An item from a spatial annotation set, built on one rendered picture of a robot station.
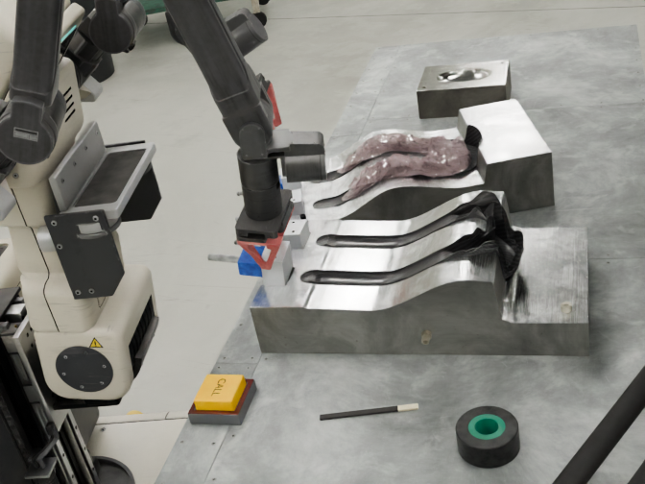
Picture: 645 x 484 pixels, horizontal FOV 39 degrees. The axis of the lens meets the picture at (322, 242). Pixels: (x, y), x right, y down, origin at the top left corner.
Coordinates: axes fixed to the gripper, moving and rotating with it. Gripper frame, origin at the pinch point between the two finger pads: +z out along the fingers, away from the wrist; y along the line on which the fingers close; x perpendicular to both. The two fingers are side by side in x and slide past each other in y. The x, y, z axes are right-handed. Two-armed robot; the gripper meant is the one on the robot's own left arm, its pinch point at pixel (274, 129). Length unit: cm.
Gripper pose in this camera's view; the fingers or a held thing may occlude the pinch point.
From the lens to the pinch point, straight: 172.8
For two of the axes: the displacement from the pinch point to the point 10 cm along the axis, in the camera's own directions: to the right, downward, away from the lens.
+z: 5.9, 7.1, 3.8
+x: -8.0, 4.8, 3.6
